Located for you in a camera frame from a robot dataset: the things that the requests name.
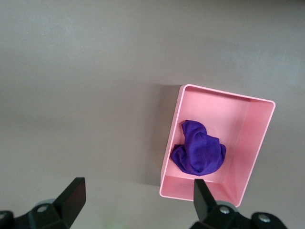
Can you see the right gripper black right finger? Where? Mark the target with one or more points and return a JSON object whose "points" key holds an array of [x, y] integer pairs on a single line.
{"points": [[202, 200]]}

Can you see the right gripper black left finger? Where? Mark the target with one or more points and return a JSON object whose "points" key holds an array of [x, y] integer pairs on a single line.
{"points": [[74, 198]]}

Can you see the purple cloth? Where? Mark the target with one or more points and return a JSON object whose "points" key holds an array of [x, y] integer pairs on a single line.
{"points": [[200, 152]]}

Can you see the pink plastic bin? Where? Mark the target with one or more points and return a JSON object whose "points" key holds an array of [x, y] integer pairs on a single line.
{"points": [[247, 143]]}

